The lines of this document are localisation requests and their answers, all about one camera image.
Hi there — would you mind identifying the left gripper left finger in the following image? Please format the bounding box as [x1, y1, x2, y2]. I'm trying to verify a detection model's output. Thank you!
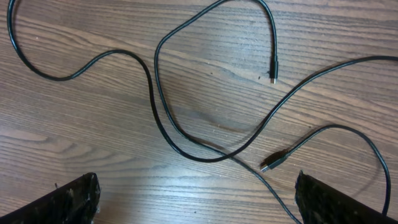
[1, 172, 101, 224]

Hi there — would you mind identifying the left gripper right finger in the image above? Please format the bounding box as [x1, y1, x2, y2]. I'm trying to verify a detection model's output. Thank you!
[295, 172, 397, 224]

